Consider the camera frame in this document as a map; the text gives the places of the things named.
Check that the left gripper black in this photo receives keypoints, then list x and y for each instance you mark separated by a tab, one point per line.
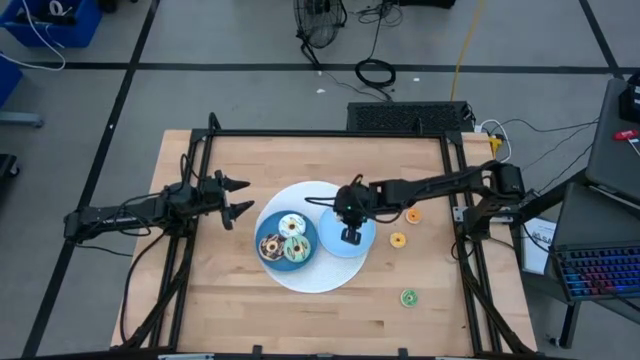
212	195

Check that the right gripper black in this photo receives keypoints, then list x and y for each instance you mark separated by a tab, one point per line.
352	205

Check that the small yellow donut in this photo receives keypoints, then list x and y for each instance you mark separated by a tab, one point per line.
394	241

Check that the large mint frosted donut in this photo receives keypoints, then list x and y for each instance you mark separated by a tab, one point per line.
303	250

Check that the large white frosted donut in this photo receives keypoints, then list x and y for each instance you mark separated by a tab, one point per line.
286	222

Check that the large chocolate frosted donut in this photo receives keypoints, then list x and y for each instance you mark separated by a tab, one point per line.
266	247

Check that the small orange donut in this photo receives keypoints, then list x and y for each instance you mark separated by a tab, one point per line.
410	212

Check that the small green donut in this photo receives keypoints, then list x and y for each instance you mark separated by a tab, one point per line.
405	295

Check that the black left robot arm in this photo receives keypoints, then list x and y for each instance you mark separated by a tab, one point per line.
135	210

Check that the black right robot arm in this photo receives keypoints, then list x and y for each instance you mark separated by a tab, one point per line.
440	187

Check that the light blue plate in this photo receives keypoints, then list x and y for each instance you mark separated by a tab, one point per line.
330	240

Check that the dark blue plate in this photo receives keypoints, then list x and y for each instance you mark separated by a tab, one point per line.
267	225

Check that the large white round plate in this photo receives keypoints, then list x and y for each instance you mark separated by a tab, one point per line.
310	277

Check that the black table clamp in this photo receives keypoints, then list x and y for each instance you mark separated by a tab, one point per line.
403	353
214	122
257	352

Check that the black computer case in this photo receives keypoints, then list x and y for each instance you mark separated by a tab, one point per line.
407	117

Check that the yellow power plug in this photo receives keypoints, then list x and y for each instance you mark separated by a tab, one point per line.
495	145

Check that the white paper sheet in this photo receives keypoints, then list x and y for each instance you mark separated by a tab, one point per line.
537	245

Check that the black floor fan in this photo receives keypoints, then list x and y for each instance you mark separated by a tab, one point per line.
320	22

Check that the blue storage bin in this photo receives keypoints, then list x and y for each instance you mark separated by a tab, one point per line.
9	80
75	30

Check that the backlit keyboard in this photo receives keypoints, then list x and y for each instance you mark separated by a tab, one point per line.
595	240

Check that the red hand tool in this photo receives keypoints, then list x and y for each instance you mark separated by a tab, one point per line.
625	135

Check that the black electronic device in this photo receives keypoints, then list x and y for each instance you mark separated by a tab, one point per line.
631	100

